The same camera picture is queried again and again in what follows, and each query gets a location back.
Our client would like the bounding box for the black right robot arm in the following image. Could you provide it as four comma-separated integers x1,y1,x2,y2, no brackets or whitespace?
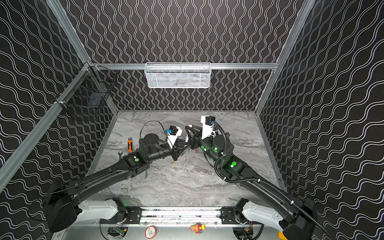
185,123,320,240

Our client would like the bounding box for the small red yellow toy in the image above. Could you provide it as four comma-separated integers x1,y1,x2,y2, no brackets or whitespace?
190,223,206,234

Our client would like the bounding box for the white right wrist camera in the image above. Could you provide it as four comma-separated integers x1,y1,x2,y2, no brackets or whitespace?
201,116,217,140

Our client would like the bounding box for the orange handled screwdriver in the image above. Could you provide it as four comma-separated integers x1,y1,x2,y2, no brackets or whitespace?
127,137,133,153

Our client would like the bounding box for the red white tape roll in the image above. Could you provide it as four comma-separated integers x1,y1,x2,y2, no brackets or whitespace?
145,226,157,240

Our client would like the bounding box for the black wire mesh basket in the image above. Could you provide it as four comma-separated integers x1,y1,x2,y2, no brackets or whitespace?
59,66,118,122

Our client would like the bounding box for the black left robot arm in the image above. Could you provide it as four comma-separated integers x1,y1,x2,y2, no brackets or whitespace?
43,134,195,233

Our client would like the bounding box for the yellow block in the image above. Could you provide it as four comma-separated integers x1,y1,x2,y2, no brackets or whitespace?
278,231,287,240

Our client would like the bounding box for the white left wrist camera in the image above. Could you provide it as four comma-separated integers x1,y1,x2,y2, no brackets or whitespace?
166,125,183,149

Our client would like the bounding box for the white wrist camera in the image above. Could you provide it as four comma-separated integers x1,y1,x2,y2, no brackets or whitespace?
201,116,217,140
166,125,183,149

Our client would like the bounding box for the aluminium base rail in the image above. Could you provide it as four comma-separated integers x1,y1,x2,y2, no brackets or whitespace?
59,205,301,226

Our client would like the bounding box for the white wire mesh basket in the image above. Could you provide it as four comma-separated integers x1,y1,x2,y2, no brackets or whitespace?
144,62,212,89

